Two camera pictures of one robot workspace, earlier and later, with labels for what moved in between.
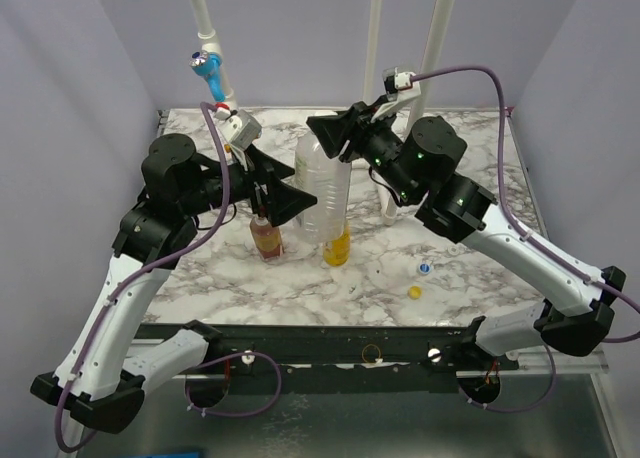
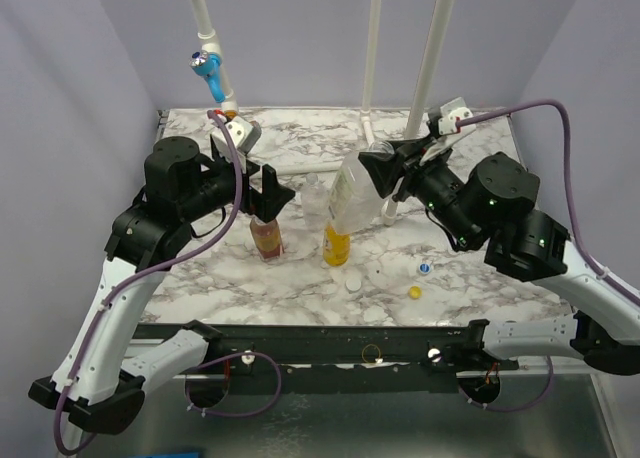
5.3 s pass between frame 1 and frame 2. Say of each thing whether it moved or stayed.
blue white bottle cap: stayed
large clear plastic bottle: moved
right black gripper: moved
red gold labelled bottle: stayed
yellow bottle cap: stayed
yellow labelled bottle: stayed
